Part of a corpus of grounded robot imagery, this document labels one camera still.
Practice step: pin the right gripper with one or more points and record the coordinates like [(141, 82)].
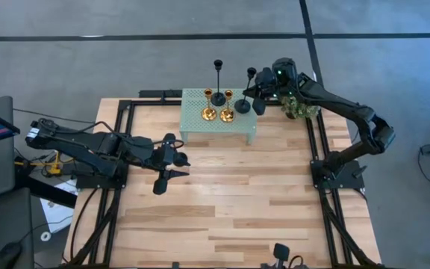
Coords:
[(269, 86)]

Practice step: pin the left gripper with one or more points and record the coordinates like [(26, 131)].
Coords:
[(156, 157)]

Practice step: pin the gold candlestick holder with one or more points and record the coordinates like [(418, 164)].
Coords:
[(227, 116), (209, 114)]

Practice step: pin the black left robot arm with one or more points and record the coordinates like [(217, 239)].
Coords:
[(99, 143)]

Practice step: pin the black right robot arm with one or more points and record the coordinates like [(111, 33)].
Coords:
[(334, 100)]

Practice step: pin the small green potted plant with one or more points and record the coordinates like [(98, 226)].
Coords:
[(299, 109)]

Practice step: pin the green perforated metal riser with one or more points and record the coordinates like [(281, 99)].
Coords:
[(192, 119)]

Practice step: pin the yellow clamp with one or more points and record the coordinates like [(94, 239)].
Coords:
[(55, 170)]

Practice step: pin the white paper sheet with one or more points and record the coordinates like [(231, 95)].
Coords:
[(56, 214)]

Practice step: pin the black desk leg bar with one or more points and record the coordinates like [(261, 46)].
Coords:
[(47, 190)]

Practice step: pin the dark desk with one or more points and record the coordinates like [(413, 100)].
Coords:
[(9, 224)]

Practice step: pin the computer mouse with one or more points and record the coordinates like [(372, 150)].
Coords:
[(7, 256)]

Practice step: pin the black aluminium frame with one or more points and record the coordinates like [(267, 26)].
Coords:
[(148, 102)]

